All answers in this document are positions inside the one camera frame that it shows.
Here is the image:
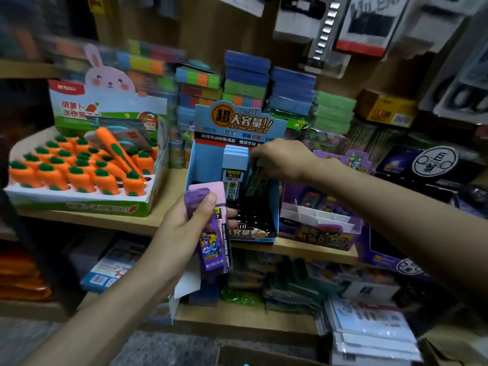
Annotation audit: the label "person's left hand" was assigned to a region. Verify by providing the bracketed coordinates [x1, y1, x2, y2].
[145, 190, 239, 288]

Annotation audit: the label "person's right hand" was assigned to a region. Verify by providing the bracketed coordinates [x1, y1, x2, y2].
[250, 138, 321, 188]

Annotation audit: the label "wooden shelf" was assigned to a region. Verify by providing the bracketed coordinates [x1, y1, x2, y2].
[0, 0, 488, 340]

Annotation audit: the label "purple display box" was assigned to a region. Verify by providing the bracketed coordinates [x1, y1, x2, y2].
[278, 148, 365, 251]

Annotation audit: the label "blue display box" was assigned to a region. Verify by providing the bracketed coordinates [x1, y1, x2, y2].
[185, 100, 289, 245]

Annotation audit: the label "black and white display box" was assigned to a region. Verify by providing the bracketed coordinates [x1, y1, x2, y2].
[354, 144, 488, 279]

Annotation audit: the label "brown cardboard box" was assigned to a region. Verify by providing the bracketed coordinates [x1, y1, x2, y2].
[216, 345, 329, 366]

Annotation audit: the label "person's left forearm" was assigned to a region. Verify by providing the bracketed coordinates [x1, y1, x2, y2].
[26, 270, 192, 366]

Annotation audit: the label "person's right forearm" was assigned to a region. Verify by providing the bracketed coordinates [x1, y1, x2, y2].
[309, 152, 488, 310]

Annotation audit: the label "orange carrot pen display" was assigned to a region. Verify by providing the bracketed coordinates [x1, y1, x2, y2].
[4, 43, 170, 218]

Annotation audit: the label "stack of green packets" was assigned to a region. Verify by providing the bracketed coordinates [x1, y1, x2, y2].
[313, 89, 358, 136]

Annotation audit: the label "stack of blue packets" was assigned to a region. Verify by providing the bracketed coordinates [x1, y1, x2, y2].
[223, 49, 317, 119]

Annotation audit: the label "yellow carton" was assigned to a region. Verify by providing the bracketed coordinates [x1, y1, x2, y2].
[357, 89, 419, 128]

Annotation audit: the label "heap of green teal packs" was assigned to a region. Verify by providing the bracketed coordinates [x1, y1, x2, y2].
[221, 251, 337, 313]

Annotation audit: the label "orange folders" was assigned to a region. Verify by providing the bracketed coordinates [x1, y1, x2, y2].
[0, 248, 54, 302]

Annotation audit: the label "black red hanging package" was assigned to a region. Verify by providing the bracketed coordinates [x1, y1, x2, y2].
[334, 0, 413, 59]

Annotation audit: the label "stack of multicoloured packets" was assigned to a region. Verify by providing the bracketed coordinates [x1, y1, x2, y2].
[46, 38, 222, 107]

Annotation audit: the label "stack of white packets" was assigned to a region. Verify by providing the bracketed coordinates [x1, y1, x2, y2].
[320, 295, 424, 366]

